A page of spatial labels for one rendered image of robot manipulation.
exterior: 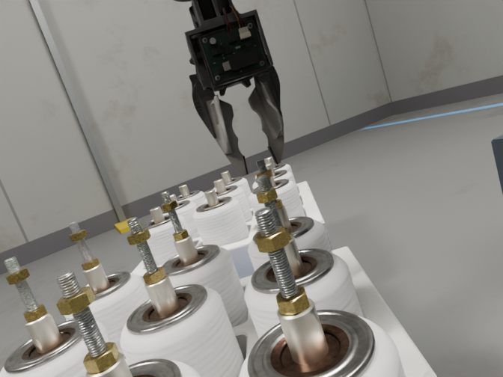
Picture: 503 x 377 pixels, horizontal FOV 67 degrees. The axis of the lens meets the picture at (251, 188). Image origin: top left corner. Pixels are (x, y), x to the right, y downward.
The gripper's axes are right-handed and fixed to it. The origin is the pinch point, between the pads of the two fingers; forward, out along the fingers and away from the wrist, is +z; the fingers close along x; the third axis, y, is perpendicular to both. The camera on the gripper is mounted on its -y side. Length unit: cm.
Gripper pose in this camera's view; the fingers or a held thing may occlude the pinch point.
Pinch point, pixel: (257, 157)
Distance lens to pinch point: 44.6
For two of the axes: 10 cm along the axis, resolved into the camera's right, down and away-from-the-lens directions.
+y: 1.1, 1.4, -9.8
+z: 3.2, 9.3, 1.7
